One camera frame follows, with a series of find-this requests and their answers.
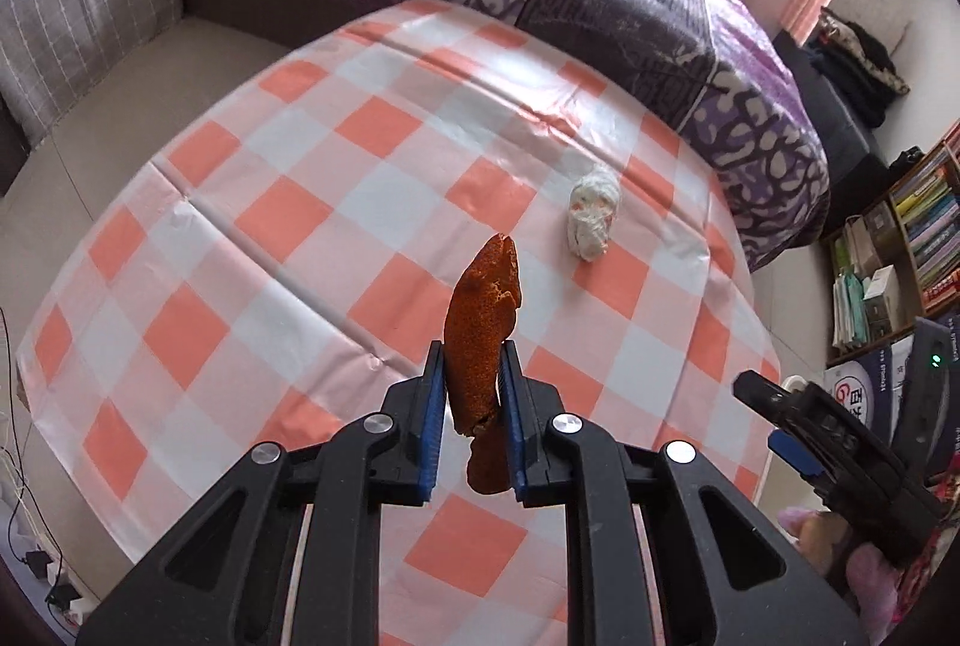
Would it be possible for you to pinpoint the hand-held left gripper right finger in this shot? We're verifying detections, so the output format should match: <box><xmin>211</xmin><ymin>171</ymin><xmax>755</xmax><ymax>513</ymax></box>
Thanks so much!
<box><xmin>499</xmin><ymin>342</ymin><xmax>875</xmax><ymax>646</ymax></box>

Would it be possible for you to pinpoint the wooden bookshelf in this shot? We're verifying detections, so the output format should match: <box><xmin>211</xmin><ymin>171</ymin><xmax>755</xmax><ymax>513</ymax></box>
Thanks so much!
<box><xmin>825</xmin><ymin>121</ymin><xmax>960</xmax><ymax>369</ymax></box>

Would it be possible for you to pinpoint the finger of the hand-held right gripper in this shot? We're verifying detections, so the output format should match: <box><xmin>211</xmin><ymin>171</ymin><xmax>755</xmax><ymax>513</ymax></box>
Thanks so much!
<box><xmin>769</xmin><ymin>432</ymin><xmax>845</xmax><ymax>512</ymax></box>
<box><xmin>733</xmin><ymin>370</ymin><xmax>942</xmax><ymax>568</ymax></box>

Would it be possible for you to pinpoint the red floral cloth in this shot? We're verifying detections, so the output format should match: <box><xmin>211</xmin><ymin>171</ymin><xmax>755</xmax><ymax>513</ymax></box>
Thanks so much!
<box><xmin>892</xmin><ymin>511</ymin><xmax>957</xmax><ymax>624</ymax></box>

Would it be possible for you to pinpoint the white cable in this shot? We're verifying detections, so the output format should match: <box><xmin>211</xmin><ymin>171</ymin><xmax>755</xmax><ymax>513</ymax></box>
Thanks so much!
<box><xmin>0</xmin><ymin>421</ymin><xmax>38</xmax><ymax>542</ymax></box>

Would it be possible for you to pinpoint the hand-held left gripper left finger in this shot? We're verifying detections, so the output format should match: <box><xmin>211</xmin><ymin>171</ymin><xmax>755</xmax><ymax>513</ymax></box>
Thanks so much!
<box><xmin>75</xmin><ymin>340</ymin><xmax>445</xmax><ymax>646</ymax></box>

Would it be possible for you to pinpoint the blue white water carton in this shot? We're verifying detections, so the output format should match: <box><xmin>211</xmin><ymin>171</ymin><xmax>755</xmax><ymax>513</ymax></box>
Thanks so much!
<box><xmin>823</xmin><ymin>331</ymin><xmax>960</xmax><ymax>467</ymax></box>

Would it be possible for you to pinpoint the grey checked pillow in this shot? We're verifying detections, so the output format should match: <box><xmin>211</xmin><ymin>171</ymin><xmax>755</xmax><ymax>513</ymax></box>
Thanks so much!
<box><xmin>0</xmin><ymin>0</ymin><xmax>185</xmax><ymax>144</ymax></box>

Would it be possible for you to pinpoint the dark bed frame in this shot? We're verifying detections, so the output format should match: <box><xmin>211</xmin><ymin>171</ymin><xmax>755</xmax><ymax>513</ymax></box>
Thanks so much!
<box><xmin>169</xmin><ymin>0</ymin><xmax>391</xmax><ymax>47</ymax></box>

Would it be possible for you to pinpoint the leaning stack of booklets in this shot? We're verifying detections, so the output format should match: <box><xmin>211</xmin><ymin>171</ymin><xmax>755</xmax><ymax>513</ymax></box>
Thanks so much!
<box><xmin>829</xmin><ymin>214</ymin><xmax>901</xmax><ymax>351</ymax></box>

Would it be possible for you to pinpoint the orange white checked tablecloth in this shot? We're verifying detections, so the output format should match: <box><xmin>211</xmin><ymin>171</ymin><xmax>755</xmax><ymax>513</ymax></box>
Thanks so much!
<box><xmin>15</xmin><ymin>0</ymin><xmax>781</xmax><ymax>646</ymax></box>

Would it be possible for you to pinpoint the bed with purple quilt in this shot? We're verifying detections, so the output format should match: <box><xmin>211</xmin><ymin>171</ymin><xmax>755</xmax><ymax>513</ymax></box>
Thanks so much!
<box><xmin>163</xmin><ymin>0</ymin><xmax>832</xmax><ymax>272</ymax></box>

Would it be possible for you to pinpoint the green white carton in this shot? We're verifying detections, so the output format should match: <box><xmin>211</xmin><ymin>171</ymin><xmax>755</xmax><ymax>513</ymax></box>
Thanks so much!
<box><xmin>862</xmin><ymin>267</ymin><xmax>901</xmax><ymax>332</ymax></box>

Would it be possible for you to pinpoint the row of books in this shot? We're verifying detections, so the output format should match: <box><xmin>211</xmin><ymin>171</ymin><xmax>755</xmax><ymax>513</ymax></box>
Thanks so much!
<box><xmin>892</xmin><ymin>154</ymin><xmax>960</xmax><ymax>309</ymax></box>

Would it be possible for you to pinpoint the pink checked cloth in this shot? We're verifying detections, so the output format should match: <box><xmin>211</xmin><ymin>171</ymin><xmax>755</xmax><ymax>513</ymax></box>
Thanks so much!
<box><xmin>780</xmin><ymin>0</ymin><xmax>852</xmax><ymax>43</ymax></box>

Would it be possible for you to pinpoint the orange peel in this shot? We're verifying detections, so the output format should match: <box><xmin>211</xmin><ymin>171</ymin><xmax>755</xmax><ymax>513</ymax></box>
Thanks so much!
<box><xmin>442</xmin><ymin>233</ymin><xmax>524</xmax><ymax>495</ymax></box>

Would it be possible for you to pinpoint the pile of dark clothes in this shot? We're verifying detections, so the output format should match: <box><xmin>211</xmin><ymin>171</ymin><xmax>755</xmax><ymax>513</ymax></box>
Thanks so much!
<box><xmin>806</xmin><ymin>8</ymin><xmax>912</xmax><ymax>129</ymax></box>

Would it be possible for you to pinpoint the person's right forearm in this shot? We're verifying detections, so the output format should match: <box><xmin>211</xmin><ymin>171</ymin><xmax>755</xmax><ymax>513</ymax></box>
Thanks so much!
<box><xmin>780</xmin><ymin>507</ymin><xmax>901</xmax><ymax>617</ymax></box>

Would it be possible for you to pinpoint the white crumpled tissue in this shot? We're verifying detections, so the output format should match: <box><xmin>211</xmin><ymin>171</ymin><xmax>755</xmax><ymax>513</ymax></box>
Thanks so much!
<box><xmin>564</xmin><ymin>163</ymin><xmax>622</xmax><ymax>261</ymax></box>

